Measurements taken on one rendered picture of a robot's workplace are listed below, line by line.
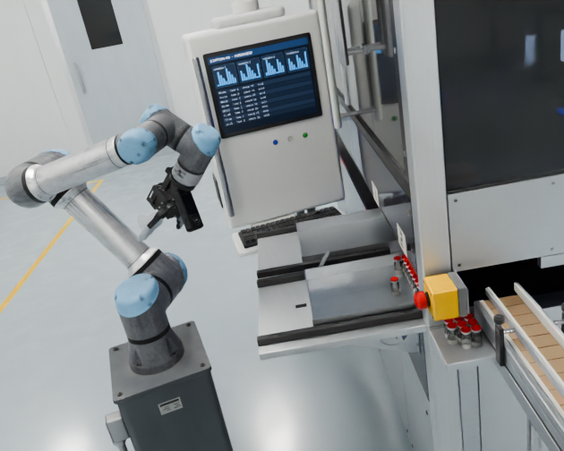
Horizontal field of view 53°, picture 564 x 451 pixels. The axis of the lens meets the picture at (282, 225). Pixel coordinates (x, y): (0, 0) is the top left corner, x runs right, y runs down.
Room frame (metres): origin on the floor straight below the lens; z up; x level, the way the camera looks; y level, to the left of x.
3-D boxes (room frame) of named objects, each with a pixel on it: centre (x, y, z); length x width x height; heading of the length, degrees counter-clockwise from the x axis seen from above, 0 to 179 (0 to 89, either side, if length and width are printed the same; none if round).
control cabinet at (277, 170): (2.19, -0.02, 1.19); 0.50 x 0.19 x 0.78; 100
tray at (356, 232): (1.61, -0.21, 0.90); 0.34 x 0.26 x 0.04; 88
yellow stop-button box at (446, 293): (1.02, -0.31, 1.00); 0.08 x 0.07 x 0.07; 88
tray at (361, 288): (1.27, -0.20, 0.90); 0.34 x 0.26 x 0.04; 88
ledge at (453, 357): (1.00, -0.35, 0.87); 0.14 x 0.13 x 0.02; 88
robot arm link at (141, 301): (1.31, 0.41, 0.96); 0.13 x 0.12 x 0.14; 162
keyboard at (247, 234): (1.96, -0.03, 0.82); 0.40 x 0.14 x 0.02; 100
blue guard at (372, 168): (2.11, -0.32, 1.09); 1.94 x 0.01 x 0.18; 178
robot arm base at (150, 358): (1.30, 0.41, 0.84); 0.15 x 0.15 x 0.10
